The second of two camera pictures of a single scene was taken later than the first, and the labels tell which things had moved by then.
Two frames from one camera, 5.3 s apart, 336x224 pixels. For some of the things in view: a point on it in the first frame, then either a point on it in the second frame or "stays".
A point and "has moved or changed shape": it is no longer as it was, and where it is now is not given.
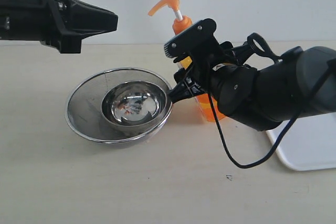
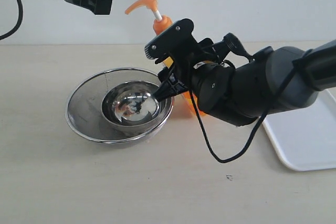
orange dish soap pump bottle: x=206 y=110 has moved or changed shape
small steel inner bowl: x=134 y=106 stays
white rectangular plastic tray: x=308 y=142 stays
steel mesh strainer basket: x=84 y=112 stays
